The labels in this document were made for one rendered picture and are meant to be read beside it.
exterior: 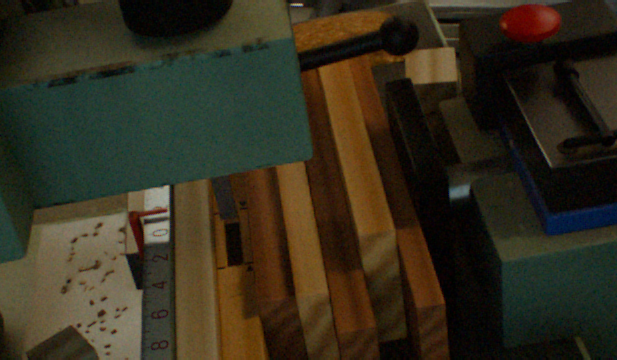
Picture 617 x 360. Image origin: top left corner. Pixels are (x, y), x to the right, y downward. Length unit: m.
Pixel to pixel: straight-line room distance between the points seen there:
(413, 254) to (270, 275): 0.07
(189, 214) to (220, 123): 0.09
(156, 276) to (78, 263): 0.28
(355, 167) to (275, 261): 0.06
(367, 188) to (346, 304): 0.06
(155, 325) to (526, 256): 0.18
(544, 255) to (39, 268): 0.43
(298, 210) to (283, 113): 0.08
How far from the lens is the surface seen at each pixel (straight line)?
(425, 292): 0.45
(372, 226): 0.48
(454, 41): 1.18
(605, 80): 0.52
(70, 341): 0.66
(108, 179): 0.48
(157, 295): 0.50
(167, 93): 0.46
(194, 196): 0.56
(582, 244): 0.49
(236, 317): 0.50
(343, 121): 0.55
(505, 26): 0.52
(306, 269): 0.49
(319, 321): 0.49
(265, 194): 0.55
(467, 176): 0.52
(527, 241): 0.49
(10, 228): 0.46
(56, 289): 0.76
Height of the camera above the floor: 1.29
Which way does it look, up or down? 38 degrees down
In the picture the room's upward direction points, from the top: 10 degrees counter-clockwise
